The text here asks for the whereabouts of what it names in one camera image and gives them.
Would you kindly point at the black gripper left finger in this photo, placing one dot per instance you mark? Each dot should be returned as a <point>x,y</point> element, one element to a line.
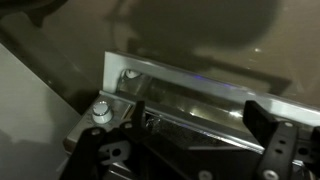
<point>138,115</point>

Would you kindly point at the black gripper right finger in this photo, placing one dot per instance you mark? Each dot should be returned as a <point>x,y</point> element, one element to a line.
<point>260,121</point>

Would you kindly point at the toaster oven glass door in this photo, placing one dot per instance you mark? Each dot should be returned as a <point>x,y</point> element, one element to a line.
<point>200,81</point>

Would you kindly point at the silver oven knob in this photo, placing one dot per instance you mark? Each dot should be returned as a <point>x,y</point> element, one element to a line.
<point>101,112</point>

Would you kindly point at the foil-lined oven tray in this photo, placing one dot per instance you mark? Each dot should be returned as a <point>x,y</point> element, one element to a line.
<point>186,133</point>

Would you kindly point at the stainless toaster oven body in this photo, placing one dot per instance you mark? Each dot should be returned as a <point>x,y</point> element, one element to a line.
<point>80,131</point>

